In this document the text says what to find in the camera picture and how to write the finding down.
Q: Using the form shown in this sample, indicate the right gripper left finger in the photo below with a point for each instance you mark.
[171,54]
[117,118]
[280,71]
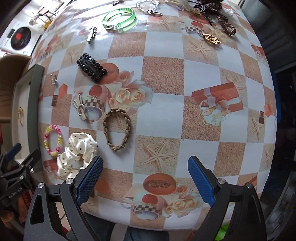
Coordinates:
[43,222]

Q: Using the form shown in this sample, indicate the grey jewelry tray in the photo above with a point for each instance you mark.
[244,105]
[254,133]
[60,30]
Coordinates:
[24,116]

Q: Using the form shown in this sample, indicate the patterned checkered tablecloth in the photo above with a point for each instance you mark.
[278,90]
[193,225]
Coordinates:
[168,95]

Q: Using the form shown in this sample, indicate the green translucent bangle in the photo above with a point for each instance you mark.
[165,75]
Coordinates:
[120,20]

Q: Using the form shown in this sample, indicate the silver dark hair clip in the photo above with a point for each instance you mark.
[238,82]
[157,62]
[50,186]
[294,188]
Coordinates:
[91,35]

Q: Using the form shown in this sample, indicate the beige bunny ear hair clip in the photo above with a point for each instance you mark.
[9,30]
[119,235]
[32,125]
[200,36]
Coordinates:
[80,107]

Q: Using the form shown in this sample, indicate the black beaded rectangular hair clip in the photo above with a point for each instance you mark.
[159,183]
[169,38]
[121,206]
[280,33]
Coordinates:
[91,67]

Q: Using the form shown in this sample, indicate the cream polka dot scrunchie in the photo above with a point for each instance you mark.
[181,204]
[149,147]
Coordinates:
[79,151]

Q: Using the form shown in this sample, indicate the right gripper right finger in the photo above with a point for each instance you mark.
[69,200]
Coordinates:
[247,220]

